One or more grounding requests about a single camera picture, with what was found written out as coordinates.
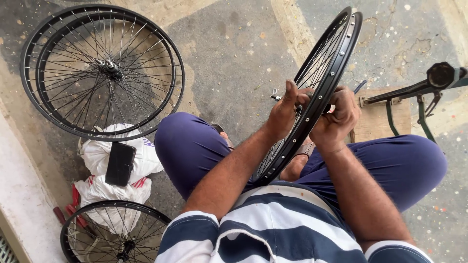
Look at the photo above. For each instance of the person's left hand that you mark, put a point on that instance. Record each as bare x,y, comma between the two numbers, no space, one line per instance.
283,117

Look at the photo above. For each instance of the person's right hand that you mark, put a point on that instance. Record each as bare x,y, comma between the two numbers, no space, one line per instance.
336,126

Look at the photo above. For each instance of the person's right fingers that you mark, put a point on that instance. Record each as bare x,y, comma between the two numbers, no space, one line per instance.
345,104

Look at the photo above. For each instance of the black spoked bicycle wheel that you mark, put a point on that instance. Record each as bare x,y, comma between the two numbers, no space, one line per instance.
340,54

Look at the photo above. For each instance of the wooden board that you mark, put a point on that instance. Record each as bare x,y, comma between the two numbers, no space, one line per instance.
376,120

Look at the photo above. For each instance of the green metal wheel truing stand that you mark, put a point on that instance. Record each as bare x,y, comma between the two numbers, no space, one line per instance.
440,76

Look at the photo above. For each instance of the person's left brown sandal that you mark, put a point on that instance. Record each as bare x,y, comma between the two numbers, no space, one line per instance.
221,130

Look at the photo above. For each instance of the blue white striped shirt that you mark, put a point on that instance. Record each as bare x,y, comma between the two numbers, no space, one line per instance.
278,233

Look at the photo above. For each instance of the person's blue trousers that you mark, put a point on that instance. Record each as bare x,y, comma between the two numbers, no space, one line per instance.
190,149

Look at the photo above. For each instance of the white plastic bag blue print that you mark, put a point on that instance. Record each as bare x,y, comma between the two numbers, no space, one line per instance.
146,160

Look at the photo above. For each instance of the black phone wallet case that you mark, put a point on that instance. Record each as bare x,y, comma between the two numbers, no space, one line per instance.
120,164

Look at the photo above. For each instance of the white plastic bag red print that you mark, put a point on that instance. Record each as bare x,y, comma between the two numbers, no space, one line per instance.
109,191

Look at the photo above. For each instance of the black bicycle wheel black hub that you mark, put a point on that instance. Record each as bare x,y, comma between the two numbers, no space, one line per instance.
109,203

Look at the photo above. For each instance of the smaller black bicycle wheel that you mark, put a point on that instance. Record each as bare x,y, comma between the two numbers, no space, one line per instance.
39,73

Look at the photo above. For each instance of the large black bicycle wheel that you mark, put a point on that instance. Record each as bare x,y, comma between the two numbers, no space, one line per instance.
24,69

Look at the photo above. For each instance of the green plastic crate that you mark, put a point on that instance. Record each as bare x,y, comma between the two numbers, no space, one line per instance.
6,252

